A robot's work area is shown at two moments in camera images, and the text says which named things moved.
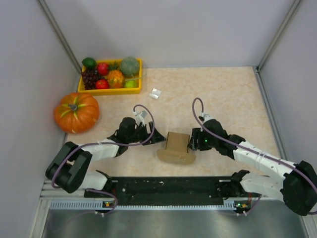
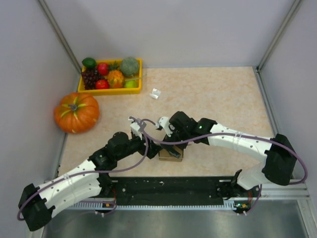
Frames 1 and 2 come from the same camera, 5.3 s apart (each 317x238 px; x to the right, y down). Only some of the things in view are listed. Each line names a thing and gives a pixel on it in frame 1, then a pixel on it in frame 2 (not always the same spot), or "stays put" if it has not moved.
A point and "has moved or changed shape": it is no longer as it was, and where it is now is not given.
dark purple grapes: x=90 y=76 stays put
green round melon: x=129 y=66 stays put
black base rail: x=167 y=191 stays put
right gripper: x=193 y=144 -> x=169 y=147
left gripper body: x=141 y=132 -> x=139 y=146
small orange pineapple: x=115 y=77 stays put
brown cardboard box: x=176 y=149 has moved or changed shape
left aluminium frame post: x=57 y=30 stays put
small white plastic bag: x=155 y=93 stays put
